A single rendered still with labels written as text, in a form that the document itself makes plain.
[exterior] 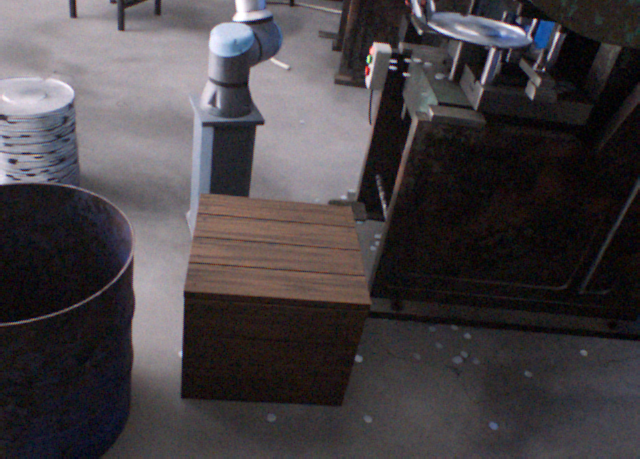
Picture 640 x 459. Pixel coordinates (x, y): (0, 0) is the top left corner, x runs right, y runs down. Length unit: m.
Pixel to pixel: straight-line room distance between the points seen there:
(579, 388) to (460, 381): 0.35
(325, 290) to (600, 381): 0.94
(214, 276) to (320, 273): 0.24
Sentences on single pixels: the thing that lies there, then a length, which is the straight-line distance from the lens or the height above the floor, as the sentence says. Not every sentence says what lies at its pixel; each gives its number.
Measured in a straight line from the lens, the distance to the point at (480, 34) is 1.69.
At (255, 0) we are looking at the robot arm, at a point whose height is 0.74.
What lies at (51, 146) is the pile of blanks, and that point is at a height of 0.22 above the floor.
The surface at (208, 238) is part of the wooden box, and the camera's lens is 1.42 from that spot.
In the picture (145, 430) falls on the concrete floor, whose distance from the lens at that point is 1.48.
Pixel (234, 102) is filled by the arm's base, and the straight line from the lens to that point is 1.73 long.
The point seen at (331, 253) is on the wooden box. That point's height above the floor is 0.35.
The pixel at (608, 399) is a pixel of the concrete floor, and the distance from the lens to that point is 1.90.
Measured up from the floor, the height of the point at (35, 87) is 0.34.
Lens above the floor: 1.21
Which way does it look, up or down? 34 degrees down
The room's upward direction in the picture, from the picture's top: 11 degrees clockwise
